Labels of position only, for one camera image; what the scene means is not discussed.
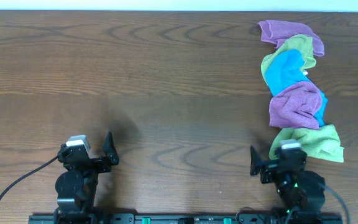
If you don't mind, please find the purple cloth near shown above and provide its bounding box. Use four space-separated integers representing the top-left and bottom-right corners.
269 81 323 129

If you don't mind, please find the green cloth in pile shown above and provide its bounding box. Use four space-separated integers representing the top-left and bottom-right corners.
261 34 316 83

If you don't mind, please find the blue microfiber cloth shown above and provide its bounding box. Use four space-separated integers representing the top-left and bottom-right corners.
265 50 328 127

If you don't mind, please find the purple cloth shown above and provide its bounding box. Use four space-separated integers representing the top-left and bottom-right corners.
269 81 323 129
258 20 325 57

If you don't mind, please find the purple cloth far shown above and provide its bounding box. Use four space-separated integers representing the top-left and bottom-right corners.
258 20 325 57

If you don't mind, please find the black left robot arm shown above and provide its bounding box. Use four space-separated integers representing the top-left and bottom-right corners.
53 131 119 223

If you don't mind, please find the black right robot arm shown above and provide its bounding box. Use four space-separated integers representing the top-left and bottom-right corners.
250 143 325 223

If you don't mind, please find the light green microfiber cloth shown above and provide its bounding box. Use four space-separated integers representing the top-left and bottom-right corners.
268 124 344 163

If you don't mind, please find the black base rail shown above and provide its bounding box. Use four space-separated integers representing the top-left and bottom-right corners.
28 212 344 224

